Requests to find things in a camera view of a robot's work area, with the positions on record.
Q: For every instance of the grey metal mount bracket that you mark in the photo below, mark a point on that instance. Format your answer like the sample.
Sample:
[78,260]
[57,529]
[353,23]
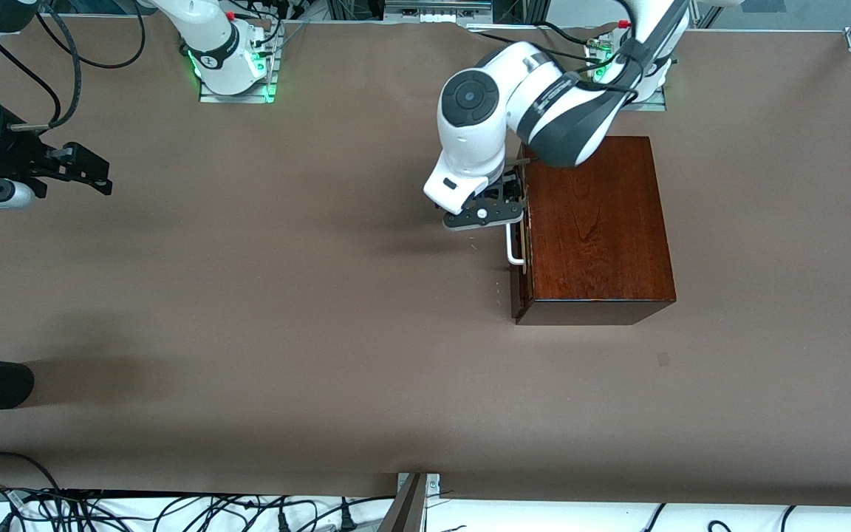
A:
[407,510]

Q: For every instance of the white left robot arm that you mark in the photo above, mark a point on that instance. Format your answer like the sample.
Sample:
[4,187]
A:
[470,140]

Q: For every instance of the dark brown wooden cabinet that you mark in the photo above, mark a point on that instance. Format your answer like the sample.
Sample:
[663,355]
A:
[595,222]

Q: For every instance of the black power plug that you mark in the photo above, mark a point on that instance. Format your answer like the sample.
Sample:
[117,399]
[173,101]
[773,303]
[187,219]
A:
[346,523]
[283,524]

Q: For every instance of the brown table cover sheet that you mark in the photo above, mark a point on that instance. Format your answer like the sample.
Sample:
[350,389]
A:
[248,295]

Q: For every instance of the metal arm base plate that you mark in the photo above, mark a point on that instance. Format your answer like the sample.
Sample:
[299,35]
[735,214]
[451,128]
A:
[248,97]
[647,107]

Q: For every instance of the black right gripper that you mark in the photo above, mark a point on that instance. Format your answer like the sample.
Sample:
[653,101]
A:
[13,154]

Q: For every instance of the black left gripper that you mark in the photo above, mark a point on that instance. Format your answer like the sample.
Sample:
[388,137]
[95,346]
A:
[505,190]

